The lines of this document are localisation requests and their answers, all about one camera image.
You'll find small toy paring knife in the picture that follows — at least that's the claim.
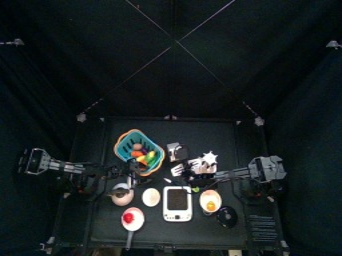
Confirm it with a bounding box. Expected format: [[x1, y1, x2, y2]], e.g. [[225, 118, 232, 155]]
[[161, 177, 180, 187]]

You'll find yellow toy fruit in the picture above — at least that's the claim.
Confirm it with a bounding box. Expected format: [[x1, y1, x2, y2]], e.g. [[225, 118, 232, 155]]
[[136, 150, 157, 165]]

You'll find green toy vegetable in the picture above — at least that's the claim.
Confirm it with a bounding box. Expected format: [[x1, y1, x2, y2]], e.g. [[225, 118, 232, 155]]
[[145, 155, 160, 168]]

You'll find white spiky toy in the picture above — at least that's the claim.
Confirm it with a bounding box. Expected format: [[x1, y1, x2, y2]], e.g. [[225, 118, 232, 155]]
[[200, 150, 219, 165]]

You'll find teal basket with orange rim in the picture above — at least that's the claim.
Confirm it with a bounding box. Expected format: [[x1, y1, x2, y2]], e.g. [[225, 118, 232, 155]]
[[113, 128, 166, 177]]

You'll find small white plate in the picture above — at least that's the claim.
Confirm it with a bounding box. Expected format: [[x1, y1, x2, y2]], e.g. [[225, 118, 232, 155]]
[[140, 187, 161, 208]]

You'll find white bowl with yolk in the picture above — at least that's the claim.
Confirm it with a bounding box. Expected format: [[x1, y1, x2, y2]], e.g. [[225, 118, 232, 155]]
[[197, 189, 223, 214]]

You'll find red toy tomato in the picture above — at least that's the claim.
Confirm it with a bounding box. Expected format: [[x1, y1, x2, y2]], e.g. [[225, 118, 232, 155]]
[[121, 212, 136, 225]]

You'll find dark round cup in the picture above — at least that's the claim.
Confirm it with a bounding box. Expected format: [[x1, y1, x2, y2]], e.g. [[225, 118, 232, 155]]
[[215, 205, 239, 230]]

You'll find white toy frying pan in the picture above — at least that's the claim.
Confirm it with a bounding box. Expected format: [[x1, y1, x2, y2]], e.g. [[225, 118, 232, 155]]
[[120, 206, 145, 251]]

